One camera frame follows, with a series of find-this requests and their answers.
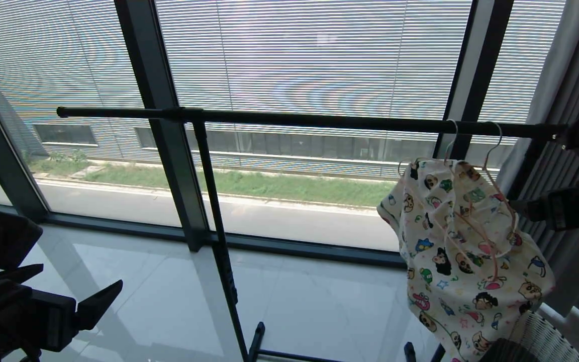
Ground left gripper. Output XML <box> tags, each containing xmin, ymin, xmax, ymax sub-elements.
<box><xmin>0</xmin><ymin>264</ymin><xmax>123</xmax><ymax>352</ymax></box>

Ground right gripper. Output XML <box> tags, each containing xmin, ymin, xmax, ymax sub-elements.
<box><xmin>525</xmin><ymin>187</ymin><xmax>579</xmax><ymax>232</ymax></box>

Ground pink clothes hanger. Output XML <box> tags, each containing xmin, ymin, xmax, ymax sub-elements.
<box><xmin>483</xmin><ymin>122</ymin><xmax>521</xmax><ymax>257</ymax></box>
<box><xmin>398</xmin><ymin>120</ymin><xmax>501</xmax><ymax>282</ymax></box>

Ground cream printed shorts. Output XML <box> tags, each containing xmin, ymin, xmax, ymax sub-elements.
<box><xmin>377</xmin><ymin>158</ymin><xmax>556</xmax><ymax>362</ymax></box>

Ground white laundry basket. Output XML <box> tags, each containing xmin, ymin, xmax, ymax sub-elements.
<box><xmin>480</xmin><ymin>312</ymin><xmax>579</xmax><ymax>362</ymax></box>

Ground black clothes rack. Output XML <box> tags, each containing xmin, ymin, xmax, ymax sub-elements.
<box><xmin>57</xmin><ymin>107</ymin><xmax>571</xmax><ymax>362</ymax></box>

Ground window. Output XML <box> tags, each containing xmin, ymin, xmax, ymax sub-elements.
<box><xmin>0</xmin><ymin>0</ymin><xmax>569</xmax><ymax>267</ymax></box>

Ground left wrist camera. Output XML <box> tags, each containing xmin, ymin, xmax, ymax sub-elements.
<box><xmin>0</xmin><ymin>214</ymin><xmax>43</xmax><ymax>275</ymax></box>

